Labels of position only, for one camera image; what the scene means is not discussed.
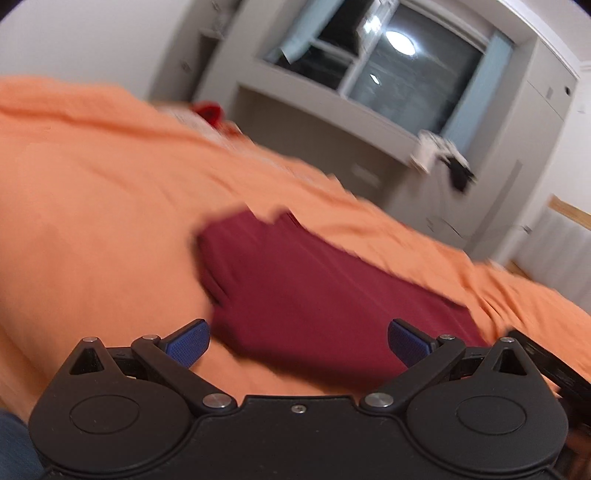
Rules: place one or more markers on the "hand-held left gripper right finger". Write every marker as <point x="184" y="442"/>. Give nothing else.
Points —
<point x="407" y="344"/>

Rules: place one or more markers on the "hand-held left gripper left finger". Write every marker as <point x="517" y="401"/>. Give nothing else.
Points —
<point x="189" y="344"/>

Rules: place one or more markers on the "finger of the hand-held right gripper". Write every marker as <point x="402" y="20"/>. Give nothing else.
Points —
<point x="563" y="369"/>

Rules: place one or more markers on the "dark red long-sleeve shirt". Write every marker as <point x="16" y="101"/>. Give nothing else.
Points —
<point x="323" y="300"/>

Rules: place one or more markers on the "grey padded wooden headboard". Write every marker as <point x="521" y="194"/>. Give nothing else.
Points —
<point x="554" y="249"/>

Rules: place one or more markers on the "orange bed blanket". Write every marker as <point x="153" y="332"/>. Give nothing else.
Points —
<point x="92" y="198"/>

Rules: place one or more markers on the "black cloth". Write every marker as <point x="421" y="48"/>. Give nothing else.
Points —
<point x="459" y="173"/>

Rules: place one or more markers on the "person's left leg in jeans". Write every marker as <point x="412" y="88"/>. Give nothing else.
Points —
<point x="16" y="447"/>

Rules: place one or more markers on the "pale pink cloth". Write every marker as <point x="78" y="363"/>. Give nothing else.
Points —
<point x="203" y="127"/>

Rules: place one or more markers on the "red plush item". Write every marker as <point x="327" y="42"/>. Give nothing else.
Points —
<point x="210" y="113"/>

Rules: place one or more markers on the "grey built-in wardrobe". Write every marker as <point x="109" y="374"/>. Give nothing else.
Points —
<point x="545" y="115"/>

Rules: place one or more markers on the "light blue curtain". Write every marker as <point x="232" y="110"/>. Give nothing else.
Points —
<point x="309" y="27"/>
<point x="482" y="92"/>

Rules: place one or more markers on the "large window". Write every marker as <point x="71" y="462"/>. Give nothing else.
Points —
<point x="406" y="78"/>

